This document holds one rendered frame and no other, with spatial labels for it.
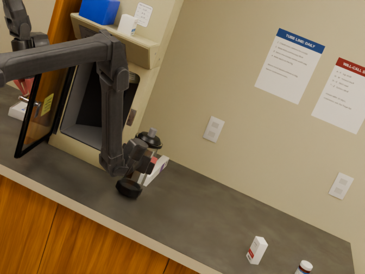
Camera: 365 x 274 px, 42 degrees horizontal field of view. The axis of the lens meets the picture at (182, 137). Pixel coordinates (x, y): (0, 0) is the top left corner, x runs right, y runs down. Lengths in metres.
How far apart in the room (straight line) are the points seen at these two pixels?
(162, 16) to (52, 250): 0.96
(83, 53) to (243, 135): 1.16
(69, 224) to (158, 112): 0.76
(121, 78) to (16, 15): 0.53
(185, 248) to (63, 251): 0.47
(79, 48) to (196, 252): 0.83
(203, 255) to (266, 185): 0.70
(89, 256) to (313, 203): 1.06
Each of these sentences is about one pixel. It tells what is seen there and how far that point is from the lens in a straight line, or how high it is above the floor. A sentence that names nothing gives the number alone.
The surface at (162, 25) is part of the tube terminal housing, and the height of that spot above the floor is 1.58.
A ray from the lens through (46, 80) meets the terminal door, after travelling 1.73.
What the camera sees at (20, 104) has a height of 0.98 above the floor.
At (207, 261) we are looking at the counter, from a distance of 1.67.
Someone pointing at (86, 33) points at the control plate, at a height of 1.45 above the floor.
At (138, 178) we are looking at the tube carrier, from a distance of 1.78.
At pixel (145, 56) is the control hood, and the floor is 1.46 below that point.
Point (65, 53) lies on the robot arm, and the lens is 1.21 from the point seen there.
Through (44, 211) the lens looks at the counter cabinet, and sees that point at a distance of 1.84.
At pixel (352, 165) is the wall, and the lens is 2.23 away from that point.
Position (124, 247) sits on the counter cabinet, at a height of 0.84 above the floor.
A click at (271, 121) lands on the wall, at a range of 2.18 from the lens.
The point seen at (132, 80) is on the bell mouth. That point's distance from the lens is 1.89.
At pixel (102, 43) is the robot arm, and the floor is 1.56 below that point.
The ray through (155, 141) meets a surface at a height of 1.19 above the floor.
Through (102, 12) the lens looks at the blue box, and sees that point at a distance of 1.74.
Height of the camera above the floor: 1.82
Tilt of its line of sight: 19 degrees down
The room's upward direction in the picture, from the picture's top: 21 degrees clockwise
